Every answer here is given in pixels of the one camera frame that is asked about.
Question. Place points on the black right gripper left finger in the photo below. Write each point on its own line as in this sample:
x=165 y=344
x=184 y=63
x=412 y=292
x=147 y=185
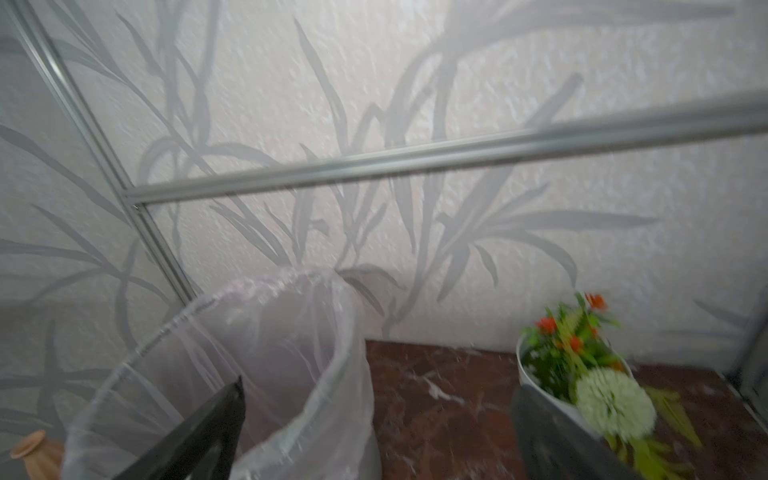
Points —
x=203 y=446

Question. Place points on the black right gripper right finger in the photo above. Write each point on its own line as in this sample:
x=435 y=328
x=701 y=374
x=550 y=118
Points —
x=552 y=446

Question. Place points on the grey mesh waste bin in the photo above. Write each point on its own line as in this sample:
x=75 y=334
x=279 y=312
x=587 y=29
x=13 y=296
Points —
x=335 y=448

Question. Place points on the translucent pink bin liner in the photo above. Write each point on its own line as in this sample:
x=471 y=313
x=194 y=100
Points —
x=295 y=339

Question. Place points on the white pot with flowers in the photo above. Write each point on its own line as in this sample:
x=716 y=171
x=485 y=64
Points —
x=564 y=356

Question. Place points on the small terracotta vase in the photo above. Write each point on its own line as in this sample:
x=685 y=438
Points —
x=42 y=457

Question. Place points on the aluminium cage frame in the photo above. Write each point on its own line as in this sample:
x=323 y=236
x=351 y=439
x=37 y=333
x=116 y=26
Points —
x=460 y=163

